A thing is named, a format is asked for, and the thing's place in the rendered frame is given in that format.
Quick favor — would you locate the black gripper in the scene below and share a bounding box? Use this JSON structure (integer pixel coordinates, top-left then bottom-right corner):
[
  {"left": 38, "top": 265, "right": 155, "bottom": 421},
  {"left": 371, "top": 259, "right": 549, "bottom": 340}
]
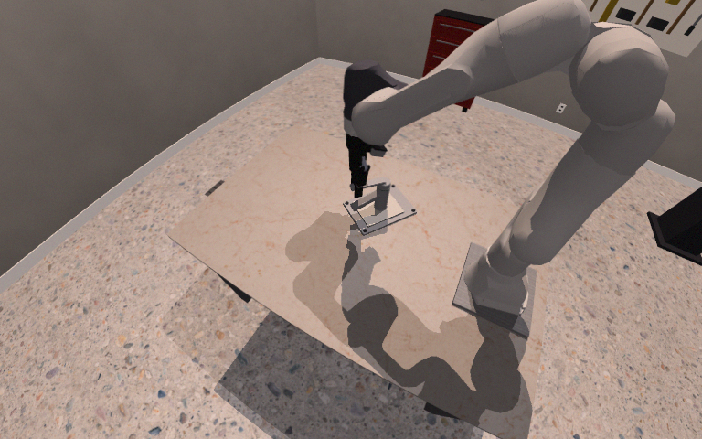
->
[{"left": 346, "top": 133, "right": 372, "bottom": 198}]

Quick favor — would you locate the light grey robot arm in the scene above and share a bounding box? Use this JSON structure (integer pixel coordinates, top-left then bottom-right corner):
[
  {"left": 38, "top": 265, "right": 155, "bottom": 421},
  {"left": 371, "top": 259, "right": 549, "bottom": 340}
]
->
[{"left": 343, "top": 0, "right": 675, "bottom": 315}]

